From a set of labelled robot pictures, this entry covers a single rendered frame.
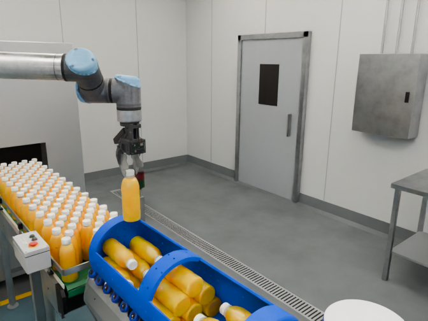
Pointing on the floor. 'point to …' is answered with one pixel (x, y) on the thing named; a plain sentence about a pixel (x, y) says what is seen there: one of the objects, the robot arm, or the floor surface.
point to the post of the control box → (37, 296)
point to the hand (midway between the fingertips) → (129, 171)
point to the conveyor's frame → (57, 291)
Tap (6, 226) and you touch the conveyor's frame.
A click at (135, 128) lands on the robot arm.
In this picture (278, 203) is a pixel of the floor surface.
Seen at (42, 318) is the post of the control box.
